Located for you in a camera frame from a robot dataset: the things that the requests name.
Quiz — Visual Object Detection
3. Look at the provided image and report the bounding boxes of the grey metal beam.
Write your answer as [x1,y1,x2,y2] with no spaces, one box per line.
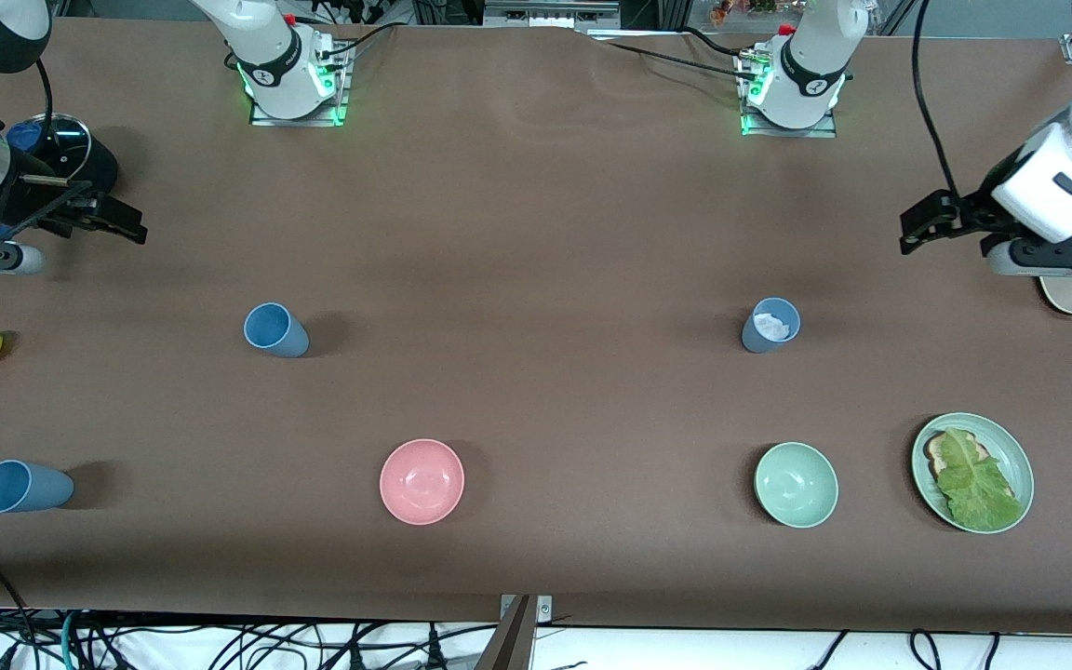
[488,596,539,670]

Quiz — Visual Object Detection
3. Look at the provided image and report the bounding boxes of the toasted bread slice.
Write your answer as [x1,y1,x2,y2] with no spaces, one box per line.
[925,430,993,481]

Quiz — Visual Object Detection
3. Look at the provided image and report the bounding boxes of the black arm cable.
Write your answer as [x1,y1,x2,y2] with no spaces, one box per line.
[911,0,965,201]
[32,58,57,131]

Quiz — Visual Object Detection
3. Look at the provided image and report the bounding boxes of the mint green bowl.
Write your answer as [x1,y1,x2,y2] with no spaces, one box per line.
[754,442,840,529]

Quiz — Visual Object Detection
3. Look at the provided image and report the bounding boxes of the greyish blue plastic cup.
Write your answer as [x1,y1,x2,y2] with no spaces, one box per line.
[742,298,802,355]

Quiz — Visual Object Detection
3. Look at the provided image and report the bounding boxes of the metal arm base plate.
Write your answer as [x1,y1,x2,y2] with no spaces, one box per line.
[249,39,353,127]
[739,48,838,139]

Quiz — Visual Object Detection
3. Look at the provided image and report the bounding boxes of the green lettuce leaf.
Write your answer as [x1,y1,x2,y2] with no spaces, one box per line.
[936,428,1026,530]

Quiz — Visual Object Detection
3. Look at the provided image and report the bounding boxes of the black pot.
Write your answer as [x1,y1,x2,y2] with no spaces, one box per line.
[6,114,120,193]

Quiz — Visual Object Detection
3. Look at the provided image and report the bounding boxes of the glass pot lid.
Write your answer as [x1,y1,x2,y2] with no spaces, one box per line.
[37,114,93,180]

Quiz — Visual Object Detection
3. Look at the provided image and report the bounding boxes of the silver metal table bracket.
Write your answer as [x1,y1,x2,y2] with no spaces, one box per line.
[499,594,554,626]

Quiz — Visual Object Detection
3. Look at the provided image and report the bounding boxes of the pink bowl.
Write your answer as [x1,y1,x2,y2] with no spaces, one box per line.
[380,439,466,527]

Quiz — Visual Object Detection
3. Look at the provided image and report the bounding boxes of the black table cable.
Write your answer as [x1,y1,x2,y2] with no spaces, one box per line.
[320,23,399,72]
[592,39,753,81]
[680,26,756,62]

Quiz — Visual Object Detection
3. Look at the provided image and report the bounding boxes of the mint green plate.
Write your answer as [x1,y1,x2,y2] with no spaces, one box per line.
[911,412,1036,535]

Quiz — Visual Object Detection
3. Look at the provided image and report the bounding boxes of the silver metal frame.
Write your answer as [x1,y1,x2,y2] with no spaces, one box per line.
[483,0,623,30]

